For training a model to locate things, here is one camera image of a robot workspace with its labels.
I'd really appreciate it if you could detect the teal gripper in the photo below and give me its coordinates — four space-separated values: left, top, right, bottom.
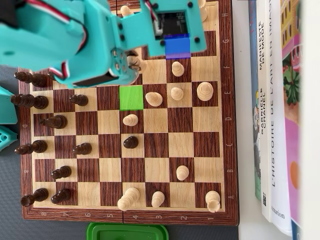
52 46 141 89

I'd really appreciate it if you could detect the light wooden pawn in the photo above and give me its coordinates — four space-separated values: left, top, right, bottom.
175 164 190 182
122 113 139 127
171 61 186 78
120 5 133 18
170 86 185 102
150 190 166 209

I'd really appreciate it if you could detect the dark wooden bishop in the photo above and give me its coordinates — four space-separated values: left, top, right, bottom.
14 71 48 88
14 139 48 156

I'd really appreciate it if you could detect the dark wooden knight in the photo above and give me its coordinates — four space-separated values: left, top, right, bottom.
39 114 68 130

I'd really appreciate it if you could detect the dark wooden king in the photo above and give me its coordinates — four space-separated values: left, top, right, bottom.
10 93 49 110

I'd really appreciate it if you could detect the wooden chessboard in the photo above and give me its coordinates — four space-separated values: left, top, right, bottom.
15 0 240 227

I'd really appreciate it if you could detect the light wooden king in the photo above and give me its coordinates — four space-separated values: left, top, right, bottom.
196 81 214 102

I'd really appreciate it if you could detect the light wooden rook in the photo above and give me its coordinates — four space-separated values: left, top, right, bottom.
205 190 222 214
199 0 209 23

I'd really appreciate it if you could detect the light wooden queen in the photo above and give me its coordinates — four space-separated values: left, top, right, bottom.
117 187 141 212

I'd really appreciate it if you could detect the dark wooden rook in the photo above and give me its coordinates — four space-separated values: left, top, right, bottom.
20 187 50 207

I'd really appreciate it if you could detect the blue illustrated book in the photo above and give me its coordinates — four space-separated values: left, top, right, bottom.
248 0 263 201

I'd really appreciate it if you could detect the green plastic container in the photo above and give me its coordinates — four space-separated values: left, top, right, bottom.
86 221 170 240

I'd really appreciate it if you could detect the white Gabrielle Chanel book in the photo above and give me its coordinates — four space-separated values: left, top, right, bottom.
256 0 274 224

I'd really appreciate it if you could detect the white art history book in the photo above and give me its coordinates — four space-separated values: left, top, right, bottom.
264 0 294 237

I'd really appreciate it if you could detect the pink illustrated book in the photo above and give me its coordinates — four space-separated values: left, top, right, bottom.
279 0 305 240

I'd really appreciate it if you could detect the red white black servo cable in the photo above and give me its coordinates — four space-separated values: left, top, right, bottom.
48 59 74 79
13 0 90 50

